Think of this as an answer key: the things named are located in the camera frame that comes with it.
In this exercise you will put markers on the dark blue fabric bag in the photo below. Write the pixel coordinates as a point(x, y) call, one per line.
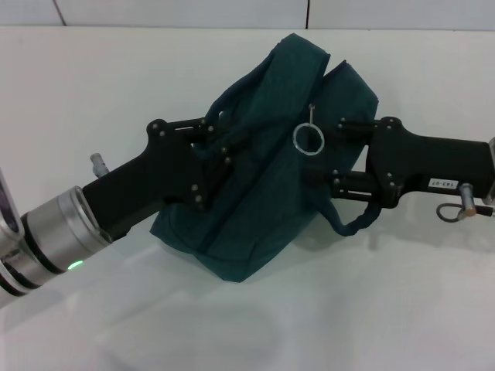
point(278, 216)

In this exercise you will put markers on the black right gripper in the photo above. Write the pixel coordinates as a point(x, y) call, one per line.
point(425, 162)

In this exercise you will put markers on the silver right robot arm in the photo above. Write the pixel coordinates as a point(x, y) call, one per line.
point(492, 170)

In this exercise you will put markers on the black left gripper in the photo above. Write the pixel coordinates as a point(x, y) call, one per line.
point(154, 181)

